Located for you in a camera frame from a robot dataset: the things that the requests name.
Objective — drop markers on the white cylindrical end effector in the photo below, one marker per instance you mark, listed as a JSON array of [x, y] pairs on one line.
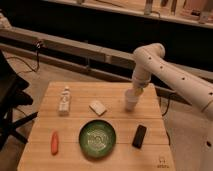
[[138, 91]]

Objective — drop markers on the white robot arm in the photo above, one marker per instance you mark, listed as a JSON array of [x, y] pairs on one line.
[[149, 60]]

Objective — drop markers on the white plastic cup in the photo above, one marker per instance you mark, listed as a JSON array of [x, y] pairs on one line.
[[130, 100]]

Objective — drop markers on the black phone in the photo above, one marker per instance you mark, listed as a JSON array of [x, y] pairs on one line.
[[139, 136]]

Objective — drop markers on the white sponge block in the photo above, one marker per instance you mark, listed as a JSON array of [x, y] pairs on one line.
[[97, 107]]

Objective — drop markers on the green round bowl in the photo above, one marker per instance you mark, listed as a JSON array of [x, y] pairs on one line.
[[97, 139]]

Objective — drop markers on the white tube bottle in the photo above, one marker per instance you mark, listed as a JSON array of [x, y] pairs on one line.
[[64, 104]]

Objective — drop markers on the orange carrot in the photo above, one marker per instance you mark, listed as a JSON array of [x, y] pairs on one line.
[[54, 143]]

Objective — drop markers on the black office chair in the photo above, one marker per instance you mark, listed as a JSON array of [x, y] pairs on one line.
[[12, 95]]

